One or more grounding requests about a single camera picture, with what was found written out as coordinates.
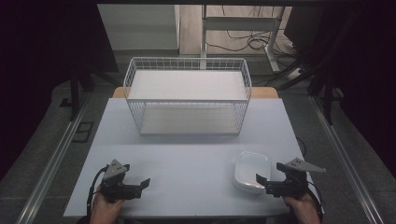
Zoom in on aluminium floor rail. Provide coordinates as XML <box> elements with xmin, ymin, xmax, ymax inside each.
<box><xmin>308</xmin><ymin>94</ymin><xmax>387</xmax><ymax>224</ymax></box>
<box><xmin>14</xmin><ymin>92</ymin><xmax>92</xmax><ymax>224</ymax></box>

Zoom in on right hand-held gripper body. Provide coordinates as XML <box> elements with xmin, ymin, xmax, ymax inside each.
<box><xmin>264</xmin><ymin>157</ymin><xmax>328</xmax><ymax>201</ymax></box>

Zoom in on white cabinet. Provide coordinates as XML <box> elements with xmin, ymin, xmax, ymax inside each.
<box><xmin>97</xmin><ymin>4</ymin><xmax>181</xmax><ymax>51</ymax></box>

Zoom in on black metal stand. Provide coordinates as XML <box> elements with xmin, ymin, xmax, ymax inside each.
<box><xmin>68</xmin><ymin>63</ymin><xmax>96</xmax><ymax>121</ymax></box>
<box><xmin>322</xmin><ymin>74</ymin><xmax>335</xmax><ymax>126</ymax></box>

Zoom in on white metal desk frame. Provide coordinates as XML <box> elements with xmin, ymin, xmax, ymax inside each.
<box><xmin>200</xmin><ymin>4</ymin><xmax>286</xmax><ymax>75</ymax></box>

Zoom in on black floor cables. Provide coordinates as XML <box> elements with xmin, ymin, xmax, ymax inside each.
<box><xmin>205</xmin><ymin>5</ymin><xmax>302</xmax><ymax>61</ymax></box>

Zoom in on white rectangular dish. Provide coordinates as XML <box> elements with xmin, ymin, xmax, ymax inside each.
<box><xmin>232</xmin><ymin>150</ymin><xmax>272</xmax><ymax>195</ymax></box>

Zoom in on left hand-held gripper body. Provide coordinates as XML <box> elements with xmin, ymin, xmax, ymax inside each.
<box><xmin>99</xmin><ymin>159</ymin><xmax>143</xmax><ymax>203</ymax></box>

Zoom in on white wire basket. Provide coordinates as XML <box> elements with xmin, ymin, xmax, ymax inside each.
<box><xmin>122</xmin><ymin>56</ymin><xmax>253</xmax><ymax>136</ymax></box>

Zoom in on person's left hand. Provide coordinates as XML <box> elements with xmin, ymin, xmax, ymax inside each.
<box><xmin>90</xmin><ymin>186</ymin><xmax>126</xmax><ymax>224</ymax></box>

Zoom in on white power strip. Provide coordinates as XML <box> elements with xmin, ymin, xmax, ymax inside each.
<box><xmin>287</xmin><ymin>66</ymin><xmax>304</xmax><ymax>81</ymax></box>

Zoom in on person's right hand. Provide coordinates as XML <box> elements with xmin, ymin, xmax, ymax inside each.
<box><xmin>281</xmin><ymin>191</ymin><xmax>322</xmax><ymax>224</ymax></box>

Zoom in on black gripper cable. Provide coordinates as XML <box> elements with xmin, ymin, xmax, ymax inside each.
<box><xmin>86</xmin><ymin>165</ymin><xmax>109</xmax><ymax>217</ymax></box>
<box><xmin>306</xmin><ymin>181</ymin><xmax>325</xmax><ymax>218</ymax></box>

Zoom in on black floor bracket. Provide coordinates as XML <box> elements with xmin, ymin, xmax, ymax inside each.
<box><xmin>71</xmin><ymin>120</ymin><xmax>95</xmax><ymax>144</ymax></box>

